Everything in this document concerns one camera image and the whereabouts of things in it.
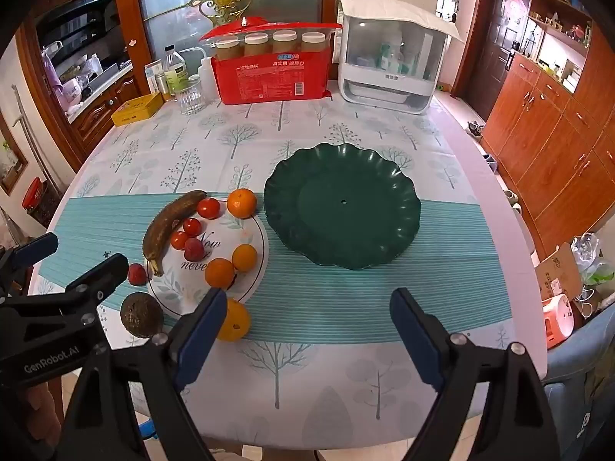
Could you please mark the cardboard box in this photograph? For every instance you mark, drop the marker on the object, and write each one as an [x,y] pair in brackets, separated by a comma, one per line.
[557,271]

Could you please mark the small red fruit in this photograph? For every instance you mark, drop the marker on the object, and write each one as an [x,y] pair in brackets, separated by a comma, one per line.
[137,273]
[193,248]

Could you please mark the orange and white appliance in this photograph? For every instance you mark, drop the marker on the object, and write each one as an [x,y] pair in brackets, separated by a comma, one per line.
[557,319]

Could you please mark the frosted glass door gold ornament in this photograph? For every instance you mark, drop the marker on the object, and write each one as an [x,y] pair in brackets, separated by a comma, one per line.
[230,0]

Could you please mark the red paper cup package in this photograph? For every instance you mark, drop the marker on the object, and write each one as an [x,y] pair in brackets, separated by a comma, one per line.
[269,79]

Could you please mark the dark green scalloped plate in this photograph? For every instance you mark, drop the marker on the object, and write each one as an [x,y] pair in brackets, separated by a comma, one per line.
[336,221]

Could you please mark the brown kitchen counter cabinet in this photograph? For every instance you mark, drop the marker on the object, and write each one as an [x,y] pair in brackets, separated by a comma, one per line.
[101,110]

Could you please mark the clear ribbed glass cup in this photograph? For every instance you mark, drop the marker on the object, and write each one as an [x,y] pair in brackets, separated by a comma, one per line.
[192,101]

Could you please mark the white lidded jar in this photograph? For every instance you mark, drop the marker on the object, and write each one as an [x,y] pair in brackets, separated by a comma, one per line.
[313,43]
[227,47]
[256,44]
[284,42]

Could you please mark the clear plastic bag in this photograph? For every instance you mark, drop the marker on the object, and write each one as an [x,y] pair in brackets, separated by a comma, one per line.
[591,259]

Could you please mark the teal striped table runner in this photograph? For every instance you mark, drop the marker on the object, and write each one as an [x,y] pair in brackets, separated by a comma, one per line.
[360,297]

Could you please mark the red jar packaging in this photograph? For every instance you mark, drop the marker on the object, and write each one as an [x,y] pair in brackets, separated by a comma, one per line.
[269,29]

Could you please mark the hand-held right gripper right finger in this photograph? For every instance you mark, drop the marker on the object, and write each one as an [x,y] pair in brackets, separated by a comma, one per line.
[415,341]

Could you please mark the small white plastic bottle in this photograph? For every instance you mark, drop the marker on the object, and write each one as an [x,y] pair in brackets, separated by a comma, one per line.
[207,81]

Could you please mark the round white printed placemat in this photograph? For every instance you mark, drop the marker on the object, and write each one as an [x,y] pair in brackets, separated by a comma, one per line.
[192,288]

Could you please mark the white dish cabinet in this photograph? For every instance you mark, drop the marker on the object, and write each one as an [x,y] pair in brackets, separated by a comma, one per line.
[365,91]

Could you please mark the wooden display shelf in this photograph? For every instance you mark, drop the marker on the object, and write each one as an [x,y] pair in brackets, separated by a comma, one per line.
[562,24]

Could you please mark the clear bottle green label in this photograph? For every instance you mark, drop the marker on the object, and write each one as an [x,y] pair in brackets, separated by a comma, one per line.
[175,77]

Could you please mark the red tomato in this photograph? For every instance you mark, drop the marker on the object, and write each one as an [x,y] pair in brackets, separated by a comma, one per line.
[179,239]
[209,208]
[192,226]

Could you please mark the blue chair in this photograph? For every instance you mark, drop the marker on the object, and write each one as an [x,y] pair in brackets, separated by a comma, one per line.
[586,384]

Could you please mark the small metal can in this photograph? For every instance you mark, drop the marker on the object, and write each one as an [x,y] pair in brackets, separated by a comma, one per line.
[163,89]

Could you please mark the yellow box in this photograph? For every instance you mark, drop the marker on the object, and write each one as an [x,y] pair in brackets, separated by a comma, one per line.
[137,109]

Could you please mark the small orange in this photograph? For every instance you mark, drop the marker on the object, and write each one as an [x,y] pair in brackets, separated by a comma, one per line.
[236,322]
[220,273]
[244,257]

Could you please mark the orange wooden cabinet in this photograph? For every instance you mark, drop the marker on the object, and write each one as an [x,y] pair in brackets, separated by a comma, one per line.
[552,153]

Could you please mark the dark wooden door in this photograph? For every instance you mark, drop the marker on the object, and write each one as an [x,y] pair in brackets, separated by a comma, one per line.
[490,48]

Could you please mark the overripe brown banana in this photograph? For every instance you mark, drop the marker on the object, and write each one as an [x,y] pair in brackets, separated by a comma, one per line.
[161,233]

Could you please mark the tree print tablecloth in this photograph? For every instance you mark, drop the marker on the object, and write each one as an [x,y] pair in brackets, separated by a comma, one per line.
[288,125]

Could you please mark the white and blue carton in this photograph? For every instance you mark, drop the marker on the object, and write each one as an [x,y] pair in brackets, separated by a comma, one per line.
[153,74]

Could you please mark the person's left hand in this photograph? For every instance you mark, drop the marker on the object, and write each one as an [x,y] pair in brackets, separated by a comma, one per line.
[41,413]

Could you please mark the dark brown avocado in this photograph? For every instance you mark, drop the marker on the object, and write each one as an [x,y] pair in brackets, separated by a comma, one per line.
[139,314]

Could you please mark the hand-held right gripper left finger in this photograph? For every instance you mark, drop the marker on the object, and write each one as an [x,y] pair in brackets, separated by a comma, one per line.
[202,341]

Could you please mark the large orange mandarin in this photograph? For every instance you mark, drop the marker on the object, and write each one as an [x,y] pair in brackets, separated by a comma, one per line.
[241,202]

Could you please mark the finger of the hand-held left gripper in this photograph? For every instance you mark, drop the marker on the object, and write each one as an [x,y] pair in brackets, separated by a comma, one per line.
[33,249]
[103,273]

